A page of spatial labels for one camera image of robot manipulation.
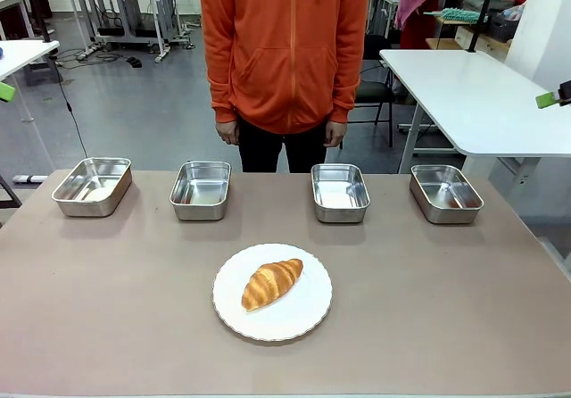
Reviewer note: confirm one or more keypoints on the rectangular stainless steel container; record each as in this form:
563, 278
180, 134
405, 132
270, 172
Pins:
91, 187
201, 190
340, 193
446, 194

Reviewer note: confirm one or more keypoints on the person's left hand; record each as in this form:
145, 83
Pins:
335, 135

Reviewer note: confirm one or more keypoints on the person's right hand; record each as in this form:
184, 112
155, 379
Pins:
226, 133

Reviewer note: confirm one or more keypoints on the white desk with black pole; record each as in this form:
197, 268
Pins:
22, 54

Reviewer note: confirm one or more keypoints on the white side table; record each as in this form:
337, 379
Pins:
473, 94

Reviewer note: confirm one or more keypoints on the white power strip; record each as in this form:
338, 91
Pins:
29, 178

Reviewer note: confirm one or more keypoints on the teal microfibre duster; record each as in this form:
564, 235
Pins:
455, 14

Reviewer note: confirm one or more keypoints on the black folding chair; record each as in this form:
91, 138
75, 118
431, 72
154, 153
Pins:
377, 90

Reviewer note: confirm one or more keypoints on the person in orange hoodie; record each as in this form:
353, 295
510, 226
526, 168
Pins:
285, 50

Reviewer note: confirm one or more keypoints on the white scalloped plate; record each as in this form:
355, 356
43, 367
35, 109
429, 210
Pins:
308, 313

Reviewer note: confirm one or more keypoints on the golden brown croissant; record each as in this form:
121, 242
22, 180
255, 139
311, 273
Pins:
271, 283

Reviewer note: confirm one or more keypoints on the black camera stand pole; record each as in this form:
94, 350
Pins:
481, 10

